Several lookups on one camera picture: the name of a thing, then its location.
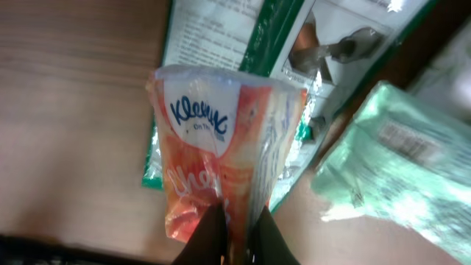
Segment white tube with tan cap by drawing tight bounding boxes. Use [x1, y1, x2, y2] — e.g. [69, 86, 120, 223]
[408, 21, 470, 124]

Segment mint green small packet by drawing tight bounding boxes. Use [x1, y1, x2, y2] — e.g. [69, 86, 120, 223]
[311, 82, 470, 264]

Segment green white package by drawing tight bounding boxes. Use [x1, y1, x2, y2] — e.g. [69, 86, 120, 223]
[163, 0, 433, 211]

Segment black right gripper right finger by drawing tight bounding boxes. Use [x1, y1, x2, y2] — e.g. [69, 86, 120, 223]
[246, 206, 300, 265]

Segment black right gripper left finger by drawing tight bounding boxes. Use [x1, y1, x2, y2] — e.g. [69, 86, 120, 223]
[171, 204, 227, 265]

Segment orange tissue pack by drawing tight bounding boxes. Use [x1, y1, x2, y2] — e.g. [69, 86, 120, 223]
[147, 65, 307, 255]

